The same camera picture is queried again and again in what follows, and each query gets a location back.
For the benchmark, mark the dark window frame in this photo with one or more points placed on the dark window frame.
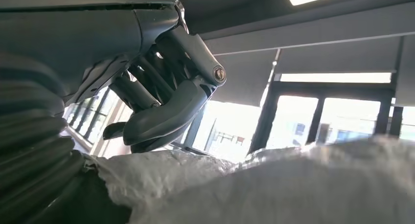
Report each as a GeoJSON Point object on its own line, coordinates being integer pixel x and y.
{"type": "Point", "coordinates": [264, 118]}

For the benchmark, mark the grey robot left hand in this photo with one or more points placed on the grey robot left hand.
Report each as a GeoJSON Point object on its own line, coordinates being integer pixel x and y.
{"type": "Point", "coordinates": [81, 31]}

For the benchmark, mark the pale grey parcel bag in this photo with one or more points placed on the pale grey parcel bag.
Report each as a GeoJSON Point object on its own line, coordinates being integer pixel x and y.
{"type": "Point", "coordinates": [259, 190]}

